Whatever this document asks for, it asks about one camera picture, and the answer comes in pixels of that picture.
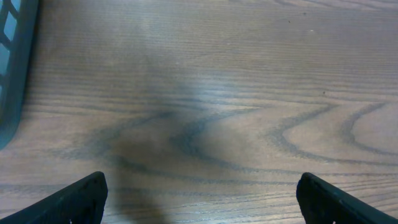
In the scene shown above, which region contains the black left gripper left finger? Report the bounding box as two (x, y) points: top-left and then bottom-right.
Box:
(1, 171), (108, 224)

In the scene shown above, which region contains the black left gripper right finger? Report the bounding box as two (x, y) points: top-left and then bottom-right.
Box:
(296, 172), (397, 224)

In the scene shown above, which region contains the grey plastic mesh basket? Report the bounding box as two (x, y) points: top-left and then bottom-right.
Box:
(1, 0), (40, 148)

